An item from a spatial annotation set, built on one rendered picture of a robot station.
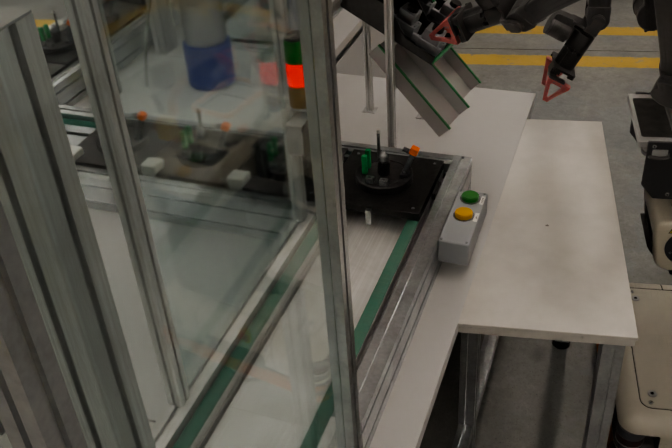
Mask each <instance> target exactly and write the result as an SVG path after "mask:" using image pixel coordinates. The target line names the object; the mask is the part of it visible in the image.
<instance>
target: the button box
mask: <svg viewBox="0 0 672 448"><path fill-rule="evenodd" d="M465 191H467V190H459V191H458V193H457V196H456V198H455V201H454V203H453V205H452V208H451V210H450V213H449V215H448V217H447V220H446V222H445V225H444V227H443V229H442V232H441V234H440V237H439V239H438V261H442V262H448V263H454V264H459V265H465V266H468V265H469V262H470V259H471V256H472V253H473V251H474V248H475V245H476V242H477V239H478V236H479V234H480V231H481V228H482V225H483V222H484V219H485V217H486V214H487V198H488V194H487V193H481V192H477V193H478V194H479V200H478V201H477V202H474V203H467V202H464V201H463V200H462V193H463V192H465ZM459 207H468V208H470V209H471V210H472V211H473V216H472V218H470V219H468V220H460V219H458V218H456V217H455V210H456V209H457V208H459Z"/></svg>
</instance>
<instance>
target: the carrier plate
mask: <svg viewBox="0 0 672 448"><path fill-rule="evenodd" d="M363 154H365V150H357V149H354V150H353V151H352V153H351V154H350V156H349V157H348V159H347V161H346V162H345V164H344V165H343V175H344V188H345V205H346V210H351V211H358V212H364V213H365V210H366V208H370V209H372V214H377V215H383V216H390V217H396V218H402V219H409V220H415V221H419V220H420V218H421V216H422V214H423V212H424V210H425V207H426V205H427V203H428V201H429V199H430V197H431V194H432V192H433V190H434V187H435V185H436V183H437V181H438V179H439V177H440V175H441V173H442V170H443V168H444V161H441V160H433V159H426V158H418V157H414V159H413V161H412V163H411V168H412V170H413V183H412V185H411V186H410V187H409V188H408V189H406V190H405V191H403V192H400V193H398V194H394V195H385V196H381V195H373V194H369V193H366V192H364V191H362V190H361V189H360V188H359V187H358V186H357V184H356V177H355V173H356V170H357V169H358V167H359V166H360V165H362V161H361V156H362V155H363ZM387 154H388V153H387ZM408 157H409V156H403V155H395V154H388V158H394V159H398V160H401V161H404V162H405V163H406V162H407V160H408ZM373 159H377V152H373V151H371V160H373Z"/></svg>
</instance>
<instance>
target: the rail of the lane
mask: <svg viewBox="0 0 672 448"><path fill-rule="evenodd" d="M471 171H472V157H467V156H459V155H454V157H453V160H452V162H451V164H450V166H449V168H448V171H447V173H446V175H445V177H444V180H443V182H442V184H441V181H437V183H436V185H435V187H434V190H433V192H432V200H434V202H433V204H432V206H431V208H430V211H429V213H428V215H427V217H426V219H425V222H424V224H423V226H422V228H421V231H420V233H419V235H418V237H417V239H416V242H415V244H414V246H413V248H412V251H411V253H410V255H409V257H408V259H407V262H406V264H405V266H404V268H403V271H402V273H401V275H400V277H399V279H398V282H397V284H396V286H395V288H394V291H393V293H392V295H391V297H390V299H389V302H388V304H387V306H386V308H385V311H384V313H383V315H382V317H381V319H380V322H379V324H378V326H377V328H376V331H375V333H374V335H373V337H372V339H371V342H370V344H369V346H368V348H367V351H366V353H365V355H364V357H363V359H362V362H361V364H360V366H359V368H358V371H357V384H358V399H359V414H360V429H361V444H362V448H369V447H370V444H371V442H372V439H373V437H374V434H375V432H376V429H377V427H378V424H379V422H380V419H381V416H382V414H383V411H384V409H385V406H386V404H387V401H388V399H389V396H390V394H391V391H392V389H393V386H394V383H395V381H396V378H397V376H398V373H399V371H400V368H401V366H402V363H403V361H404V358H405V356H406V353H407V351H408V348H409V345H410V343H411V340H412V338H413V335H414V333H415V330H416V328H417V325H418V323H419V320H420V318H421V315H422V312H423V310H424V307H425V305H426V302H427V300H428V297H429V295H430V292H431V290H432V287H433V285H434V282H435V280H436V277H437V274H438V272H439V269H440V267H441V264H442V261H438V239H439V237H440V234H441V232H442V229H443V227H444V225H445V222H446V220H447V217H448V215H449V213H450V210H451V208H452V205H453V203H454V201H455V198H456V196H457V193H458V191H459V190H467V191H468V190H471Z"/></svg>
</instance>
